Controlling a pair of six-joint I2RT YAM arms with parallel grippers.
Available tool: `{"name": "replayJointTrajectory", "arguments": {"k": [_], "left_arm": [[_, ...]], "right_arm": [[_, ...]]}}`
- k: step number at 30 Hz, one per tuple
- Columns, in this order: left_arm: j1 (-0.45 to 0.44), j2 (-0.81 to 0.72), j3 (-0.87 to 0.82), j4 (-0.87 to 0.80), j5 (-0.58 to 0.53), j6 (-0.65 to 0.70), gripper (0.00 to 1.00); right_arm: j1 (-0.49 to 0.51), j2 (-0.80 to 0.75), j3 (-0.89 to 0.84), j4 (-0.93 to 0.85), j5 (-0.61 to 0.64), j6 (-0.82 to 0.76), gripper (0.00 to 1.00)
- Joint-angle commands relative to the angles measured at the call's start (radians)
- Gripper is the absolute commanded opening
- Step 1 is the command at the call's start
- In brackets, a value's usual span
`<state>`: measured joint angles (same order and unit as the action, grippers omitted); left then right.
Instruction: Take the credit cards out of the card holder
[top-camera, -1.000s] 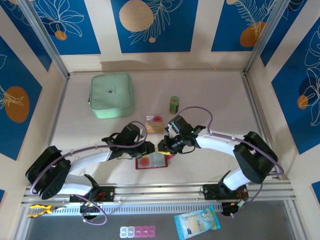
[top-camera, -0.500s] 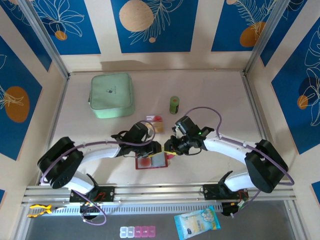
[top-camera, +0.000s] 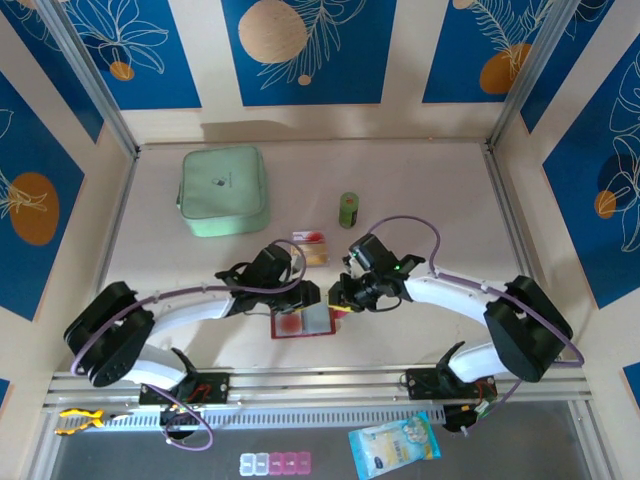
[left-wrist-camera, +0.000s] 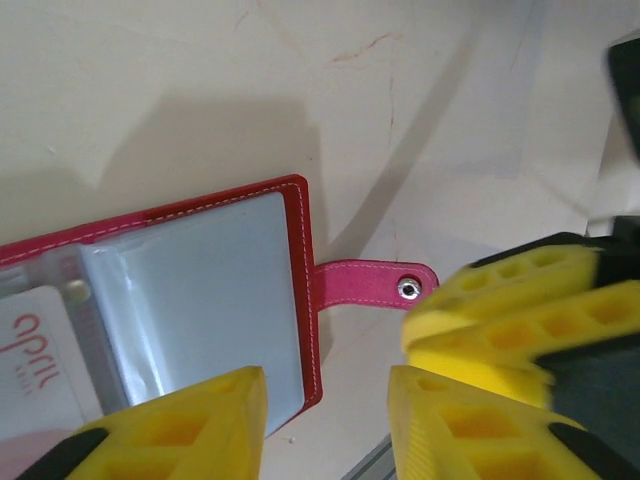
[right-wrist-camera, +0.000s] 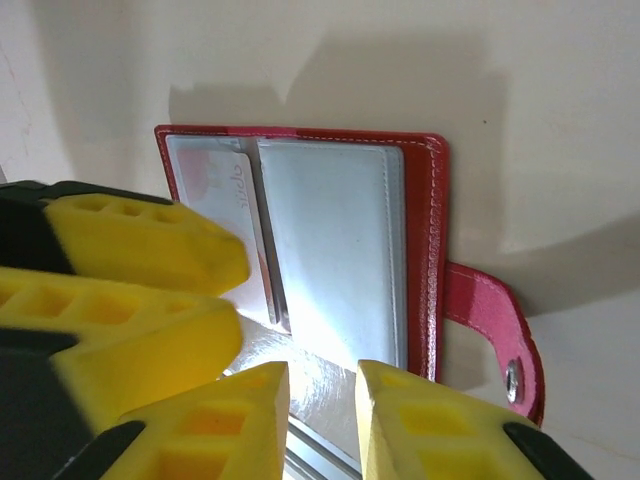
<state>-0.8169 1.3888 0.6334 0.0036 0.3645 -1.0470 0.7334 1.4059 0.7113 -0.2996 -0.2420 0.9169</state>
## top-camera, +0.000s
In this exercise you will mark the blue and white snack packet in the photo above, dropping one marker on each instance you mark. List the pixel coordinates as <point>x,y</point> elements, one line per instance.
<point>392,445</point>

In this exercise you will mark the green cylindrical can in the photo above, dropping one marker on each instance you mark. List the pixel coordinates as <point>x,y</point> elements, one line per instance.
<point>348,207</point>

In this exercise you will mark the grey metal shelf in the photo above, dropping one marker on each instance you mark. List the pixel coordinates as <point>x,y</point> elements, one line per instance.
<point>150,460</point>

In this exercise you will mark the white and red printed card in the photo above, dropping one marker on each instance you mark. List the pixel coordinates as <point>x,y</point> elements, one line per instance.
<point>307,237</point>

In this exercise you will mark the mint green zip case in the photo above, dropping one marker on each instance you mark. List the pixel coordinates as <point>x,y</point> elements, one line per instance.
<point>222,190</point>

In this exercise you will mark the black base connector block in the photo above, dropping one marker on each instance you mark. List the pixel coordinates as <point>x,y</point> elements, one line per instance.
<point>177,422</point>
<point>457,417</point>

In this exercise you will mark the white and pink pill organizer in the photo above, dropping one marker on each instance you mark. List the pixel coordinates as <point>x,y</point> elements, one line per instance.
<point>275,463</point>

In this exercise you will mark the pale card with red circle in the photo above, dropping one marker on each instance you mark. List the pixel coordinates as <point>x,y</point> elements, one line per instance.
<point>291,324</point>

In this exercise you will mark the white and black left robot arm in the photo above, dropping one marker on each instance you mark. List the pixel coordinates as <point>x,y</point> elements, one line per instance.
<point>190,307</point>

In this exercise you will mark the aluminium frame post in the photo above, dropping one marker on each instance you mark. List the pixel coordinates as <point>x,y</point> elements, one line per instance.
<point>87,75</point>
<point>530,75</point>

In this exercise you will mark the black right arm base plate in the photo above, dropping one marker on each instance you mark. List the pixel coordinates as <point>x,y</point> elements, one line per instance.
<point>420,382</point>

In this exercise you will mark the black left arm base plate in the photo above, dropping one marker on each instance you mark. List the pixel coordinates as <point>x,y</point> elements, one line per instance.
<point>215,387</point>

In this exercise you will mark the red leather card holder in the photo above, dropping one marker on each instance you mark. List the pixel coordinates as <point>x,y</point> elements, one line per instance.
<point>315,325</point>

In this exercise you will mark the aluminium table edge rail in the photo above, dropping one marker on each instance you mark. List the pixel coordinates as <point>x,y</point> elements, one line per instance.
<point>117,250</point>
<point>525,225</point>

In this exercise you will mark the aluminium mounting rail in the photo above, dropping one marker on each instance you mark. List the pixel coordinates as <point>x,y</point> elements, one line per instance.
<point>320,382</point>

